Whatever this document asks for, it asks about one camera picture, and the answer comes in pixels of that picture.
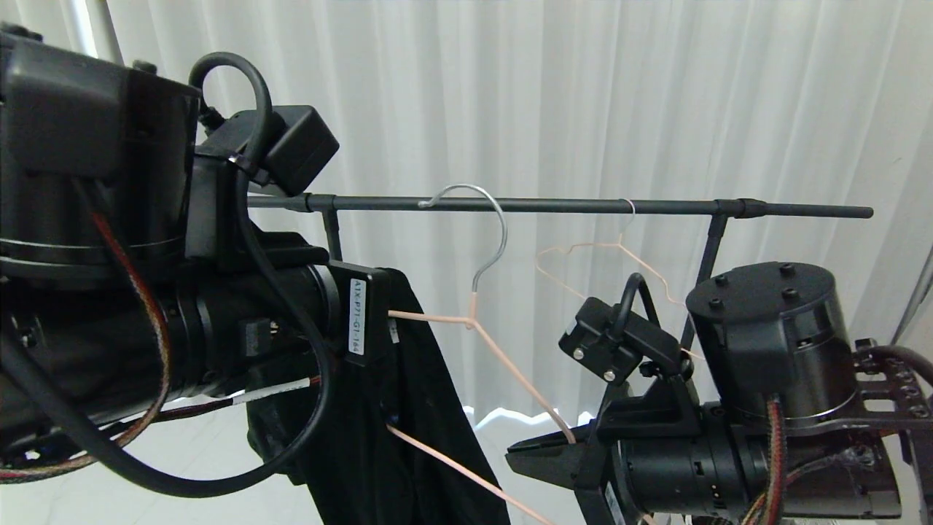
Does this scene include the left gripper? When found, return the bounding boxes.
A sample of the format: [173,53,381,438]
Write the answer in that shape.
[169,261,391,398]

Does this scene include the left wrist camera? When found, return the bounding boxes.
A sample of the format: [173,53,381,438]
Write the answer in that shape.
[186,106,340,267]

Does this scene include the black garment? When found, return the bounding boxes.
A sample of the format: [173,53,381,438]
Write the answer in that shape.
[246,268,511,525]

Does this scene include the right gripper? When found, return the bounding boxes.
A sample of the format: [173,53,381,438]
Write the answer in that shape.
[576,423,773,525]

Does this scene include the pink clothes hanger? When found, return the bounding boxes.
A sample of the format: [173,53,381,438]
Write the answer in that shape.
[386,184,578,525]
[536,198,706,362]

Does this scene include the black clothes rack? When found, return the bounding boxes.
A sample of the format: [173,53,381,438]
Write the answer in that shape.
[248,193,874,351]

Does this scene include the white curtain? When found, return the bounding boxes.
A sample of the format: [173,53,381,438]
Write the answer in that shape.
[0,0,933,427]

